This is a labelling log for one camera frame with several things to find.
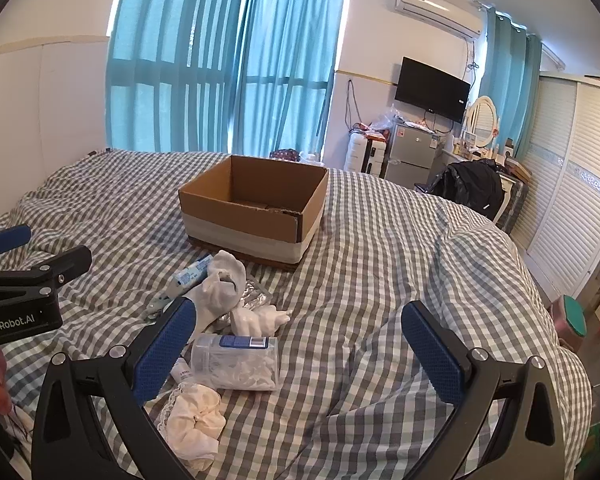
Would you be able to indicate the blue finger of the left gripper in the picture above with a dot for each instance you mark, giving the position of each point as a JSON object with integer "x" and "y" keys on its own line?
{"x": 14, "y": 237}

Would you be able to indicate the silver mini fridge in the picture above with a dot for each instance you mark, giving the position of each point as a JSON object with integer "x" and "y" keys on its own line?
{"x": 412, "y": 152}

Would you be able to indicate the white oval vanity mirror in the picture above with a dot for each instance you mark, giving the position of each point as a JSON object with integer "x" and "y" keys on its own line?
{"x": 481, "y": 122}

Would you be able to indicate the white purple tube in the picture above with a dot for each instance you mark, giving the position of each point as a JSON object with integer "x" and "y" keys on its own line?
{"x": 180, "y": 371}

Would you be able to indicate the white suitcase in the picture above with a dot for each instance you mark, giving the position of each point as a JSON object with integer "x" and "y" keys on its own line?
{"x": 365, "y": 153}

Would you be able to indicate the cream lace underwear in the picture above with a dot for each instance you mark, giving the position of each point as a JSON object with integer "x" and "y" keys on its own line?
{"x": 191, "y": 423}

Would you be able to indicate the white louvered wardrobe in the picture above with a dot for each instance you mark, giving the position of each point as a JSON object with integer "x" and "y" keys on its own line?
{"x": 558, "y": 229}

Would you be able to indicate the clear plastic bag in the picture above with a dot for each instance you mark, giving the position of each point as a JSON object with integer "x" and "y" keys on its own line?
{"x": 387, "y": 121}

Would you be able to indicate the blue white tissue pack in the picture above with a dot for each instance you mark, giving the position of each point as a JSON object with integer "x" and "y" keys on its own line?
{"x": 192, "y": 274}

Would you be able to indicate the clear cotton pad package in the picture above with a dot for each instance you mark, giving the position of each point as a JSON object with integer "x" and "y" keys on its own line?
{"x": 227, "y": 362}

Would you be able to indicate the pink green stool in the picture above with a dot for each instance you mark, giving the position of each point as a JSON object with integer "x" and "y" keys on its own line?
{"x": 569, "y": 322}

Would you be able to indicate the white headboard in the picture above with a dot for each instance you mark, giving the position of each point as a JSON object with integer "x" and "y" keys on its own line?
{"x": 52, "y": 108}

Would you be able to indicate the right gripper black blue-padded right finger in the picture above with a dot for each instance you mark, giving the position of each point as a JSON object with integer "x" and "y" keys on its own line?
{"x": 527, "y": 442}

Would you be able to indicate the black backpack on chair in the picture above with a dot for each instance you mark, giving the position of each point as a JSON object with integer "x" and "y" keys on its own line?
{"x": 476, "y": 185}

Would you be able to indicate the silver foil blister pack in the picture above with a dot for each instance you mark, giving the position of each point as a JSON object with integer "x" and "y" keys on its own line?
{"x": 254, "y": 295}

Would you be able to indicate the white air conditioner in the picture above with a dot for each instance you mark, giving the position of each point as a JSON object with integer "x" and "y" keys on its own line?
{"x": 460, "y": 22}

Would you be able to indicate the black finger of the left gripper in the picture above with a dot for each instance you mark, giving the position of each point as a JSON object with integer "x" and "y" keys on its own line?
{"x": 64, "y": 268}

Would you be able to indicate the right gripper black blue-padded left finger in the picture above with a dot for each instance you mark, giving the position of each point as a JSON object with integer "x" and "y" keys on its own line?
{"x": 68, "y": 441}

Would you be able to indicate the teal right curtain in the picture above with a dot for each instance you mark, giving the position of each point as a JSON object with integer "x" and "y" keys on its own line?
{"x": 511, "y": 77}

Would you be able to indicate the dark floral bag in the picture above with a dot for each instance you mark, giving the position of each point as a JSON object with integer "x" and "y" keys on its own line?
{"x": 285, "y": 154}

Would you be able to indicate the teal window curtain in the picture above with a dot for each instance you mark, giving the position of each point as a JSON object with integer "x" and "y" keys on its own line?
{"x": 248, "y": 77}

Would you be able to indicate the white bunny figurine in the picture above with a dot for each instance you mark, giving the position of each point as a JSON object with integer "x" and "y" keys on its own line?
{"x": 263, "y": 321}

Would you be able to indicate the brown cardboard box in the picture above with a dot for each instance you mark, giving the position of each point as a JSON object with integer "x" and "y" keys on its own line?
{"x": 258, "y": 209}

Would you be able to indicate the black wall television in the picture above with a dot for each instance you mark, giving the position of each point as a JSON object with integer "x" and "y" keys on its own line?
{"x": 432, "y": 90}

